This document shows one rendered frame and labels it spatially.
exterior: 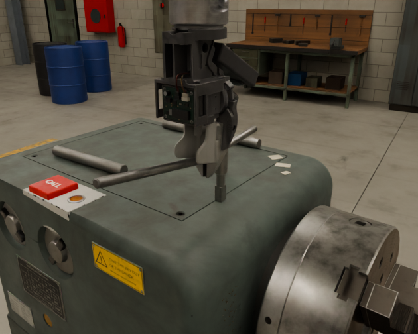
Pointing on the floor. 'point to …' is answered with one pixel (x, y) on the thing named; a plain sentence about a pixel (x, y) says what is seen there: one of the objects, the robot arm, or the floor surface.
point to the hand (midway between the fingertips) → (209, 166)
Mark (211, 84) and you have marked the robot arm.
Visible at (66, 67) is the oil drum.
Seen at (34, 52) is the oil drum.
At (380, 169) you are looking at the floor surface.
